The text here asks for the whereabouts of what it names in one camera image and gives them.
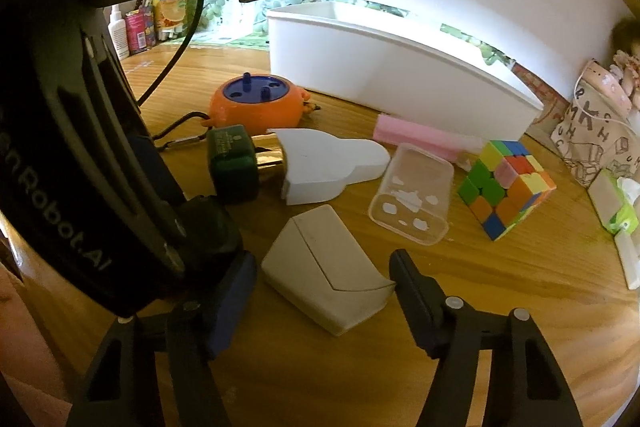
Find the pink round box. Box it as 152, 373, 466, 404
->
580, 59, 633, 112

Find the green tissue pack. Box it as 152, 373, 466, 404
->
587, 167, 640, 235

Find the cardboard with red drawing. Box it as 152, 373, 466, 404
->
510, 62, 571, 122

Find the printed fabric storage bag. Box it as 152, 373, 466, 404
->
550, 72, 636, 188

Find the orange round toy with strap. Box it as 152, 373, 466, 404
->
150, 72, 321, 152

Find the pink fuzzy clothing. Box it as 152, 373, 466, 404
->
0, 252, 71, 408

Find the multicoloured puzzle cube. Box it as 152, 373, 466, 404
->
457, 140, 557, 242

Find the pink can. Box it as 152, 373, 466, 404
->
125, 9, 153, 54

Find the white paper roll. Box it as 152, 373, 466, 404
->
614, 229, 640, 290

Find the clear plastic box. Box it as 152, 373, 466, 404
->
368, 143, 455, 246

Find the black cable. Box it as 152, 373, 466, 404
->
137, 0, 206, 104

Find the rag doll with brown hair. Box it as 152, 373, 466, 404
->
610, 17, 640, 108

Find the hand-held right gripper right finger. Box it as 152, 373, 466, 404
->
389, 249, 583, 427

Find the green perfume bottle gold cap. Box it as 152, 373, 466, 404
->
206, 125, 286, 205

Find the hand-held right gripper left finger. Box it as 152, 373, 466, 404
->
67, 252, 257, 427

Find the cream envelope-shaped pouch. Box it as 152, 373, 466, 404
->
261, 205, 396, 337

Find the small white bottle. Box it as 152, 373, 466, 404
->
107, 4, 130, 60

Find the white plastic storage bin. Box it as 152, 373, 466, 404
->
267, 3, 545, 142

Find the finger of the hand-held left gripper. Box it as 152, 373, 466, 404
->
135, 137, 245, 293

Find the pink comb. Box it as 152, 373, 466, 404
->
374, 114, 483, 168

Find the white bottle-shaped plastic piece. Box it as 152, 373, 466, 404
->
267, 128, 391, 206

